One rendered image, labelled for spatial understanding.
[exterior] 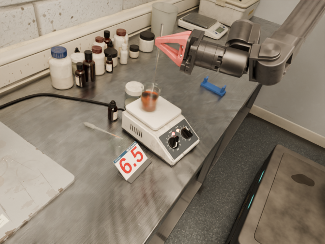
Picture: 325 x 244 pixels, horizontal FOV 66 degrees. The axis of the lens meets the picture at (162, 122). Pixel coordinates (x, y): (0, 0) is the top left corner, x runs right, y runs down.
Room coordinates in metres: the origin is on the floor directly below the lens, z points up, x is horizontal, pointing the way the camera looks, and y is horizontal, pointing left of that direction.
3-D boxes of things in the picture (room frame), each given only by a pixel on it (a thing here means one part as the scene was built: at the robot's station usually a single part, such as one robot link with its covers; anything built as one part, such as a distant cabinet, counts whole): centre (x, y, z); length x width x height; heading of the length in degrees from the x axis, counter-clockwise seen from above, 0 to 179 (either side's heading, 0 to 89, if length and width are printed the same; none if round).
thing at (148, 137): (0.54, 0.01, 0.79); 0.22 x 0.13 x 0.08; 57
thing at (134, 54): (1.00, 0.18, 0.77); 0.04 x 0.04 x 0.04
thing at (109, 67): (0.84, 0.24, 0.79); 0.03 x 0.03 x 0.07
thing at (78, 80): (0.71, 0.31, 0.79); 0.03 x 0.03 x 0.08
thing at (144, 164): (0.41, 0.05, 0.77); 0.09 x 0.06 x 0.04; 155
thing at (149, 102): (0.55, 0.04, 0.87); 0.06 x 0.05 x 0.08; 45
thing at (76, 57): (0.79, 0.34, 0.78); 0.06 x 0.06 x 0.07
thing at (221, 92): (0.86, -0.17, 0.77); 0.10 x 0.03 x 0.04; 60
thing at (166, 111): (0.56, 0.03, 0.83); 0.12 x 0.12 x 0.01; 57
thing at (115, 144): (0.48, 0.11, 0.76); 0.06 x 0.06 x 0.02
